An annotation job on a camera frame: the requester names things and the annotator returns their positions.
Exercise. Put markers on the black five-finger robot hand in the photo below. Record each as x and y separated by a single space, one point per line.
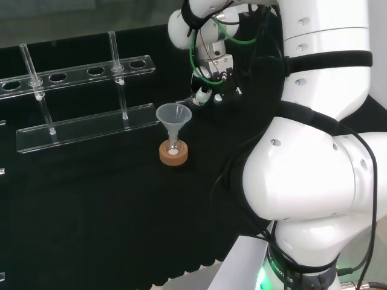
223 87

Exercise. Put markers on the clear glass weighing funnel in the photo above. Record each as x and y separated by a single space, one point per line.
185 101

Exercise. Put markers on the clear round-bottom flask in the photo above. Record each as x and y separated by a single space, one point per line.
173 149

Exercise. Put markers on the black bench cloth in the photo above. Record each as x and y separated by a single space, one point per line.
106 211

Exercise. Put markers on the translucent plastic funnel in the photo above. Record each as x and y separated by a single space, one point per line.
173 116

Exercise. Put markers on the clear acrylic funnel stand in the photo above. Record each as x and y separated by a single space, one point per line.
84 127

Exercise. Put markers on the grey metal base plate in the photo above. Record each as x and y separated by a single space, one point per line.
232 266

